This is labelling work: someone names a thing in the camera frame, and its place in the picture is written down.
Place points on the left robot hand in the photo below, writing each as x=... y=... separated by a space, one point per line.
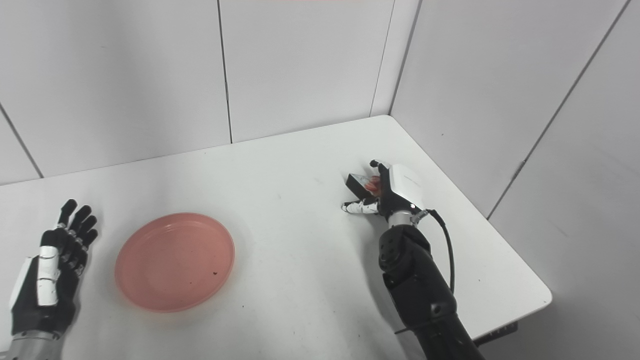
x=50 y=280

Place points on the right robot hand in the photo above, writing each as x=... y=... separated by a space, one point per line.
x=395 y=192

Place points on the chocolate cake slice with fruit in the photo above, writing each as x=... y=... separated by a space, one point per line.
x=362 y=184

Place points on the pink plate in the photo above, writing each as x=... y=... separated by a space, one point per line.
x=175 y=261

